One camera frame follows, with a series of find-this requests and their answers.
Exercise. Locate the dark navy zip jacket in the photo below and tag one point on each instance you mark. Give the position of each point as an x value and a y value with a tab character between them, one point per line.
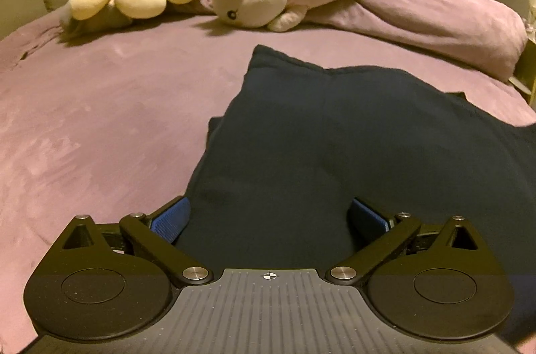
335	144

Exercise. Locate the purple duvet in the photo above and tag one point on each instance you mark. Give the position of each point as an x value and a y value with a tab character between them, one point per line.
439	23

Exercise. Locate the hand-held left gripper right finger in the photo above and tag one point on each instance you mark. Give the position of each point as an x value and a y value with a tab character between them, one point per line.
369	218

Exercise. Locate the purple bed sheet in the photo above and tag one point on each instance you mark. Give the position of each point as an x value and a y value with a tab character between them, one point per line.
104	107

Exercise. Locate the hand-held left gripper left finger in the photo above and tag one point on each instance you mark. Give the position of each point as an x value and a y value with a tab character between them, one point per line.
171	219

